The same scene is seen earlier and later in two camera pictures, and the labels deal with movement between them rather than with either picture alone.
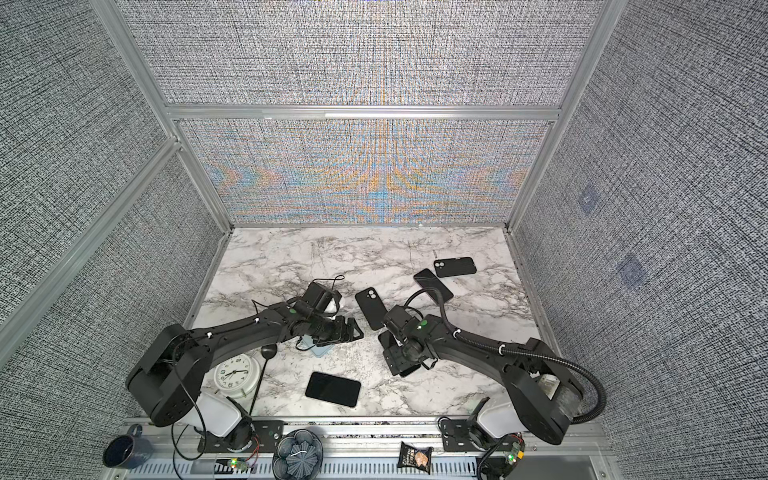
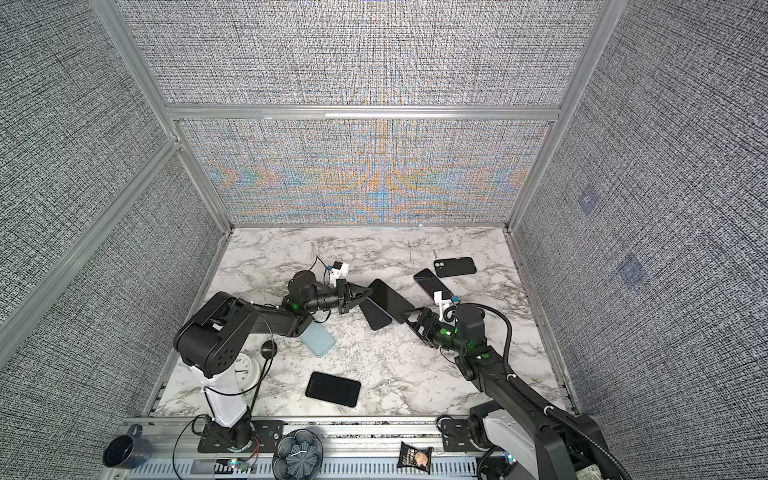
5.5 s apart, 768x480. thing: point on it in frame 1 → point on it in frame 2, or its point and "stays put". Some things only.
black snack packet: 415,457 stays put
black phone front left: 334,389 stays put
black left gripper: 341,335 → 350,289
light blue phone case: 318,350 stays put
